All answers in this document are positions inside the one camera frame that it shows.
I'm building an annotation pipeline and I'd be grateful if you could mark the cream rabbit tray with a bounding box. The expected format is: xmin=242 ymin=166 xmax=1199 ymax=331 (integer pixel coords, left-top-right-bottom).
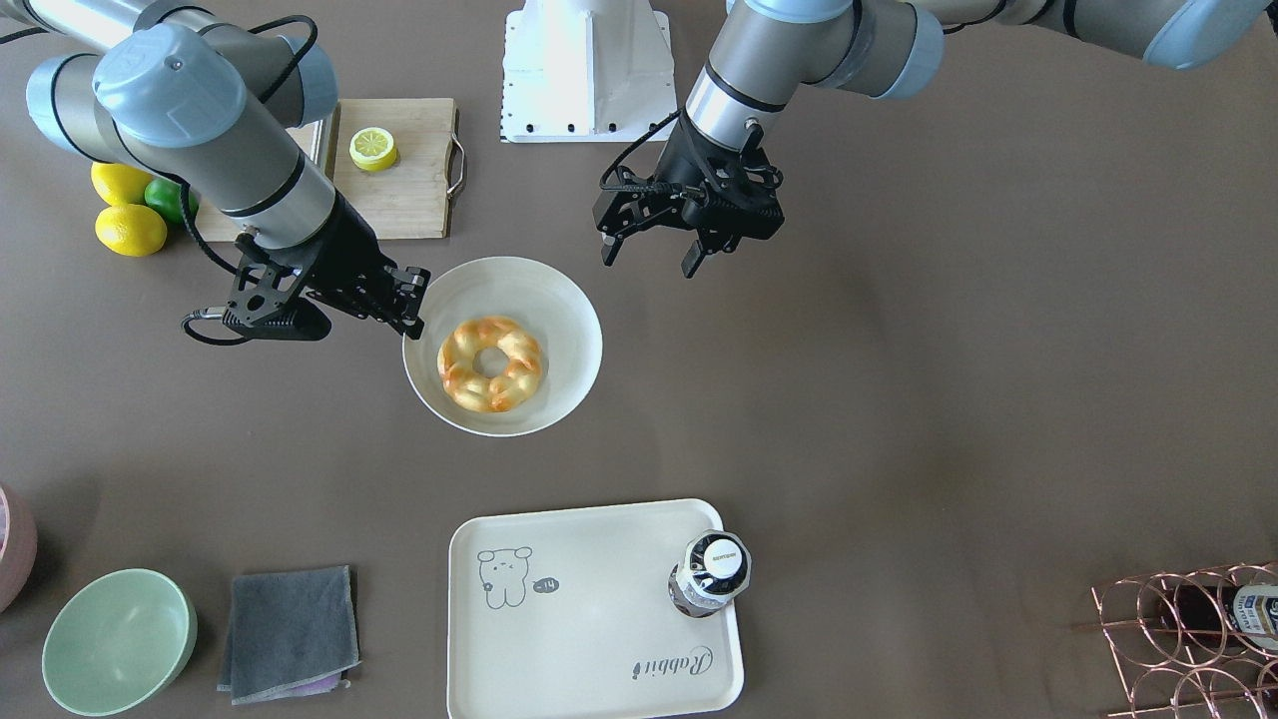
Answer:
xmin=446 ymin=497 xmax=748 ymax=718

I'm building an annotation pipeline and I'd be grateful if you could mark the copper wire bottle rack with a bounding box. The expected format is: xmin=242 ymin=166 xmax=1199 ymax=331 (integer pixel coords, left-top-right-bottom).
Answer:
xmin=1085 ymin=561 xmax=1277 ymax=718

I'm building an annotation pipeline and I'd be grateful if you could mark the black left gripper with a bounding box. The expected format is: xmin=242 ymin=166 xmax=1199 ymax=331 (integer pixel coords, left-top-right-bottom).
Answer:
xmin=593 ymin=111 xmax=785 ymax=278

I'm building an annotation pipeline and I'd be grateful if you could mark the green bowl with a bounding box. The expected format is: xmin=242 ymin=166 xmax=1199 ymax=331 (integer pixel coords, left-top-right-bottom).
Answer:
xmin=41 ymin=568 xmax=198 ymax=716

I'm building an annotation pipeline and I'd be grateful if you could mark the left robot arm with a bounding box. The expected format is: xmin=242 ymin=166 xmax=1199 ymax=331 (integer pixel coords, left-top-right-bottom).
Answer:
xmin=593 ymin=1 xmax=1275 ymax=277

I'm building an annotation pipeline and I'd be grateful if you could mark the bottle in rack upper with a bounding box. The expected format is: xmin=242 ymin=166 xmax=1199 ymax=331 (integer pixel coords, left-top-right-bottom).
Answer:
xmin=1159 ymin=584 xmax=1277 ymax=655

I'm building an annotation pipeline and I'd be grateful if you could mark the twisted glazed donut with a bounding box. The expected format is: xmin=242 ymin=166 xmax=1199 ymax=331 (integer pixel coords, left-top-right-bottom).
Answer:
xmin=435 ymin=315 xmax=544 ymax=412

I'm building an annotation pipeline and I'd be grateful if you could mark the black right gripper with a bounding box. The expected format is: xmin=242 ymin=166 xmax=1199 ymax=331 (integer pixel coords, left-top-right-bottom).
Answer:
xmin=181 ymin=195 xmax=429 ymax=344

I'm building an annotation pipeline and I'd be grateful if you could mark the pink bowl with ice cubes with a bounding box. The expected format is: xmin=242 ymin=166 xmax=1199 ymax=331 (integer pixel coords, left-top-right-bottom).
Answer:
xmin=1 ymin=483 xmax=38 ymax=610

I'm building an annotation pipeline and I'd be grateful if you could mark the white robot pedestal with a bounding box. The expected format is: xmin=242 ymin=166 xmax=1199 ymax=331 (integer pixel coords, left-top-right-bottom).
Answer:
xmin=498 ymin=1 xmax=677 ymax=143

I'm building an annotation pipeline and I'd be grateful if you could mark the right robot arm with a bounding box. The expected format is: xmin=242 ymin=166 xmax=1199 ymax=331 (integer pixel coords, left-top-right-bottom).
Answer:
xmin=3 ymin=1 xmax=429 ymax=345

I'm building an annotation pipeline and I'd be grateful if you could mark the wooden cutting board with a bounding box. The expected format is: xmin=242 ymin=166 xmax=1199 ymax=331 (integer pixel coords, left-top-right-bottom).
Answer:
xmin=192 ymin=97 xmax=468 ymax=243

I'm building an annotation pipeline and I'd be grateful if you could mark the white plate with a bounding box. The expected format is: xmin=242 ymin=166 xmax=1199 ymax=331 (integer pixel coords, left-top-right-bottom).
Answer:
xmin=403 ymin=258 xmax=603 ymax=437

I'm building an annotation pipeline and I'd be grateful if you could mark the green lime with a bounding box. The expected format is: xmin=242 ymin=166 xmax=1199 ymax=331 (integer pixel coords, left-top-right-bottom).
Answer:
xmin=143 ymin=178 xmax=187 ymax=225

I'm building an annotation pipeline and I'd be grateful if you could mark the dark tea bottle on tray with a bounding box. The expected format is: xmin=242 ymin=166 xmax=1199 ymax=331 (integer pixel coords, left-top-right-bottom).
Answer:
xmin=668 ymin=529 xmax=751 ymax=618

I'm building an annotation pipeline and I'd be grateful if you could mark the yellow lemon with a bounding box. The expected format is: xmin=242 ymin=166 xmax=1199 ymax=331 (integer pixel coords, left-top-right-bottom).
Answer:
xmin=95 ymin=204 xmax=169 ymax=258
xmin=89 ymin=161 xmax=155 ymax=208

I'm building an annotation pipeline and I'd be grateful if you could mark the grey folded cloth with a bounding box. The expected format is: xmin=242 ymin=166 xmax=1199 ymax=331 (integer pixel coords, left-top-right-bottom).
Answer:
xmin=219 ymin=564 xmax=360 ymax=705

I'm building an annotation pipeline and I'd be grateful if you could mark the lemon half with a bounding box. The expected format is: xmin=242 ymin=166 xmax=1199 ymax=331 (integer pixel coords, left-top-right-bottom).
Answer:
xmin=348 ymin=126 xmax=400 ymax=172

